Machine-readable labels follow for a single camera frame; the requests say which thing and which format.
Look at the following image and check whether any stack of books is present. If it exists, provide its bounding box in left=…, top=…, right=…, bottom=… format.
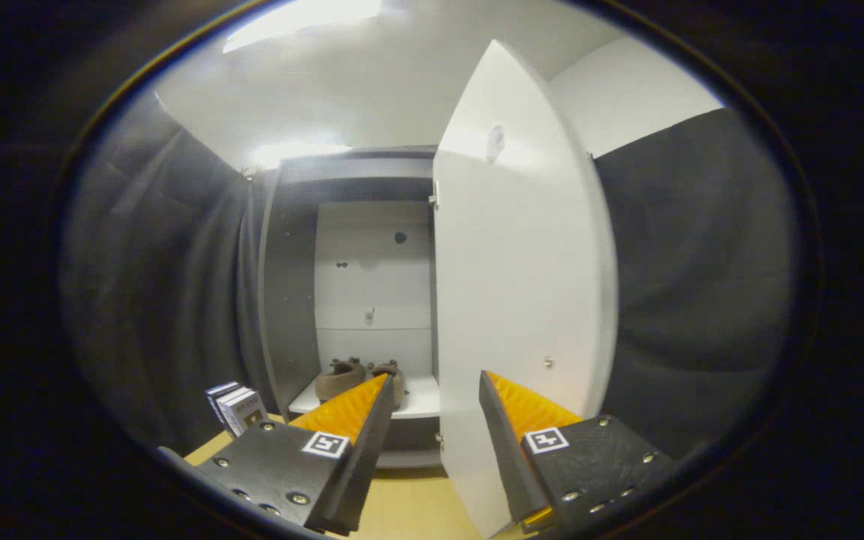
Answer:
left=205, top=381, right=272, bottom=440

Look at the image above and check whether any brown fuzzy slipper shoe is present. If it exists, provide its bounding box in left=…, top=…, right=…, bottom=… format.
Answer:
left=368, top=360, right=407, bottom=410
left=315, top=358, right=368, bottom=404

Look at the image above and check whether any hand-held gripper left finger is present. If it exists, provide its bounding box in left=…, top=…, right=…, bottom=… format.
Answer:
left=196, top=373, right=397, bottom=537

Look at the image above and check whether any white shoe cabinet door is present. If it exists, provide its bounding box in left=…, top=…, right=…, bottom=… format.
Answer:
left=432, top=39, right=620, bottom=539

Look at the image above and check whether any black backdrop cloth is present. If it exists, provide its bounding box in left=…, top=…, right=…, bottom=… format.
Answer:
left=61, top=90, right=797, bottom=458

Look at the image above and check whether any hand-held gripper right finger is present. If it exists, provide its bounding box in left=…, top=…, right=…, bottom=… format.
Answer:
left=478, top=370, right=679, bottom=535

